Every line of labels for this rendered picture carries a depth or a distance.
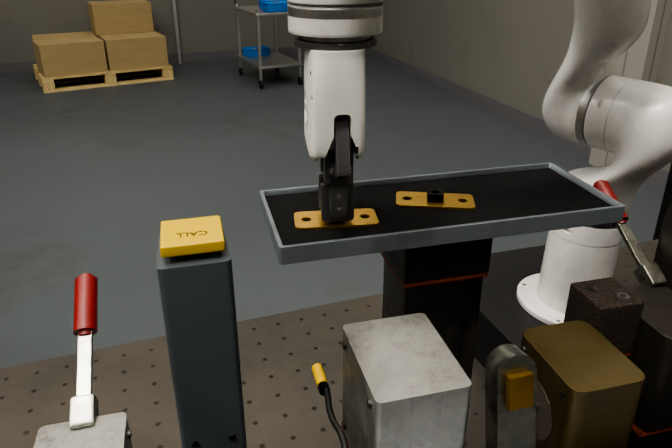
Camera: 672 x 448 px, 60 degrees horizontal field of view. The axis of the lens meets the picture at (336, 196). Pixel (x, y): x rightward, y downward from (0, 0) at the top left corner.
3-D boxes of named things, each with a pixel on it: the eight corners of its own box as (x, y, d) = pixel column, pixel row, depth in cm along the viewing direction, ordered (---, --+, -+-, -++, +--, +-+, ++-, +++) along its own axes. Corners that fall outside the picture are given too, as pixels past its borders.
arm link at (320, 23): (285, -2, 55) (286, 31, 56) (289, 8, 47) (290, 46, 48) (373, -3, 56) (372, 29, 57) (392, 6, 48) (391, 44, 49)
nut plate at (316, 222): (295, 231, 58) (295, 220, 57) (293, 214, 61) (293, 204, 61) (379, 226, 59) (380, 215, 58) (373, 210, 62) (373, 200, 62)
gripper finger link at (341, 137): (331, 83, 52) (327, 118, 57) (340, 159, 49) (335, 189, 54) (344, 83, 52) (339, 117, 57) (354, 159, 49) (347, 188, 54)
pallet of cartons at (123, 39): (167, 65, 727) (160, -2, 695) (175, 84, 634) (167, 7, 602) (37, 73, 683) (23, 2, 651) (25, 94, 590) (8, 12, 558)
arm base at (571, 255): (498, 281, 116) (513, 195, 109) (583, 273, 120) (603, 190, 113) (550, 339, 99) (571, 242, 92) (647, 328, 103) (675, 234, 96)
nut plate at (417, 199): (395, 207, 63) (396, 197, 62) (396, 193, 66) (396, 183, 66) (475, 210, 62) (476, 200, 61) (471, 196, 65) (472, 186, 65)
